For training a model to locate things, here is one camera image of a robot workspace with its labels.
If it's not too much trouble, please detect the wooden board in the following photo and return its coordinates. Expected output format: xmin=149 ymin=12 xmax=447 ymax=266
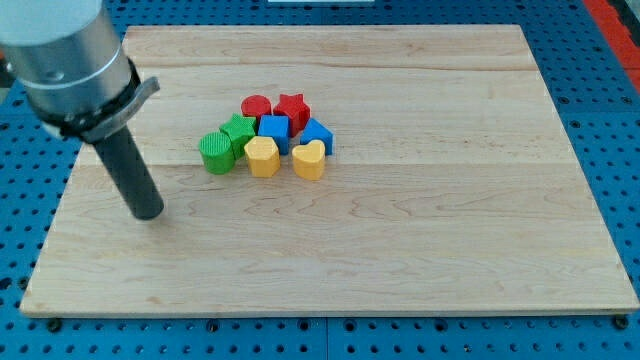
xmin=20 ymin=25 xmax=639 ymax=318

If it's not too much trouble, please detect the grey tool mount bracket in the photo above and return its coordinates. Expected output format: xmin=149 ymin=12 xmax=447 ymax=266
xmin=38 ymin=59 xmax=160 ymax=144

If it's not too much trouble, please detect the green cylinder block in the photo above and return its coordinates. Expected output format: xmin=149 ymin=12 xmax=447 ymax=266
xmin=198 ymin=132 xmax=235 ymax=175

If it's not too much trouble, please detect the green star block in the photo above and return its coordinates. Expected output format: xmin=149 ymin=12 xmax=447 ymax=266
xmin=219 ymin=113 xmax=257 ymax=159

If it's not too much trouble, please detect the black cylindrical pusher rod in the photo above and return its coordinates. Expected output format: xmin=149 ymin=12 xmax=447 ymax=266
xmin=94 ymin=126 xmax=164 ymax=220

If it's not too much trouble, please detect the red star block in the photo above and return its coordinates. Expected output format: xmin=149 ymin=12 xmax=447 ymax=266
xmin=273 ymin=93 xmax=311 ymax=138

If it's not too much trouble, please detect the blue cube block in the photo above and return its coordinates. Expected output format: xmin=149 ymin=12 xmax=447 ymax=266
xmin=258 ymin=115 xmax=289 ymax=155

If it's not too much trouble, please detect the blue triangle block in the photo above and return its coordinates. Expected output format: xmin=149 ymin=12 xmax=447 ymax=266
xmin=300 ymin=118 xmax=334 ymax=155

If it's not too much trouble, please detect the yellow hexagon block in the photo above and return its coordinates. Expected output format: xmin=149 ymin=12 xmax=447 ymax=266
xmin=244 ymin=136 xmax=280 ymax=178

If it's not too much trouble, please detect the red cylinder block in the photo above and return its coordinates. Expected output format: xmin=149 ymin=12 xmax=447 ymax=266
xmin=240 ymin=94 xmax=272 ymax=120

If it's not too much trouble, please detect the yellow heart block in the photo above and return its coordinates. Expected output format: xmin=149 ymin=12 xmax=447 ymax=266
xmin=292 ymin=140 xmax=325 ymax=181

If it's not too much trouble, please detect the red strip at edge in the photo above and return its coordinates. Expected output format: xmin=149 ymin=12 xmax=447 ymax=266
xmin=583 ymin=0 xmax=639 ymax=90

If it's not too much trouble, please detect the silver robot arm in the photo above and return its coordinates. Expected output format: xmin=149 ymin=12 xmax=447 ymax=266
xmin=1 ymin=0 xmax=164 ymax=220

